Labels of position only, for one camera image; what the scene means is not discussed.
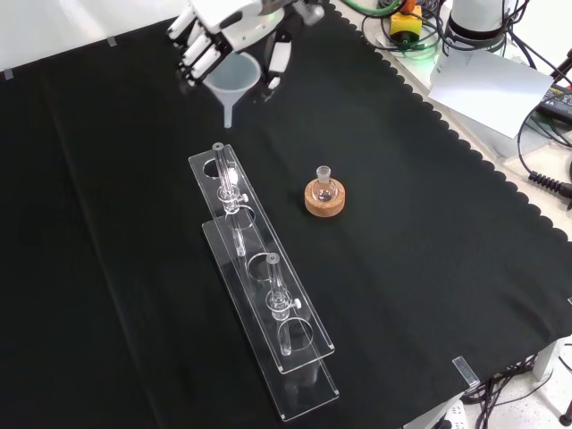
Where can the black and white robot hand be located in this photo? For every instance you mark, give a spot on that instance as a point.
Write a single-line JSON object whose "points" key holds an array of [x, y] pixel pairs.
{"points": [[243, 27]]}

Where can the translucent plastic funnel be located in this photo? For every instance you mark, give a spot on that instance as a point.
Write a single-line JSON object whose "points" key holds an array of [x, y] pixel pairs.
{"points": [[239, 73]]}

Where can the glass round-bottom flask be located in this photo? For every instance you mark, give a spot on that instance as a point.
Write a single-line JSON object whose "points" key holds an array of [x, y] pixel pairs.
{"points": [[323, 187]]}

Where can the clear acrylic funnel stand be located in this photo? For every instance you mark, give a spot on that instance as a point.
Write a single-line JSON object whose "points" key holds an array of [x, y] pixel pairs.
{"points": [[268, 286]]}

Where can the grey tape piece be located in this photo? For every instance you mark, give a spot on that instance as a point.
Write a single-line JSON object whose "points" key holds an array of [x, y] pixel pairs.
{"points": [[8, 73], [112, 42]]}

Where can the yellow stop button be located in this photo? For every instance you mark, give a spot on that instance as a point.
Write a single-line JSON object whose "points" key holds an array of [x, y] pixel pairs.
{"points": [[406, 22]]}

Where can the black table cloth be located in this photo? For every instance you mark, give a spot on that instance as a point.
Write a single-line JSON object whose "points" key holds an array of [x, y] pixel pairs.
{"points": [[134, 223]]}

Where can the pale board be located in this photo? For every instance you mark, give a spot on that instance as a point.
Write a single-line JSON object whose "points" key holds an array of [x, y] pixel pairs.
{"points": [[487, 89]]}

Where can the black power adapter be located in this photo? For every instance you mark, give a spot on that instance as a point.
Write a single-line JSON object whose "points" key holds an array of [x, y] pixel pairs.
{"points": [[556, 100]]}

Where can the black tripod leg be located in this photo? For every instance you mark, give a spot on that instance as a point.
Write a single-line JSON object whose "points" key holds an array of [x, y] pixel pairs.
{"points": [[564, 62]]}

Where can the clear tape piece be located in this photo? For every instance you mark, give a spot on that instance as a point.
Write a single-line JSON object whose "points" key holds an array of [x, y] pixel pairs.
{"points": [[465, 371]]}

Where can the white power strip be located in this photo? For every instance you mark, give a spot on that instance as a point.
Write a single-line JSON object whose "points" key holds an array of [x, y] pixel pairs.
{"points": [[451, 415]]}

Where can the white table leg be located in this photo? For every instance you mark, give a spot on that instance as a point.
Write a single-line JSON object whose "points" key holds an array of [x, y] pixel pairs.
{"points": [[544, 359]]}

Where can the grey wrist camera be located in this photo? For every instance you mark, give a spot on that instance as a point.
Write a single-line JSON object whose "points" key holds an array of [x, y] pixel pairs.
{"points": [[313, 13]]}

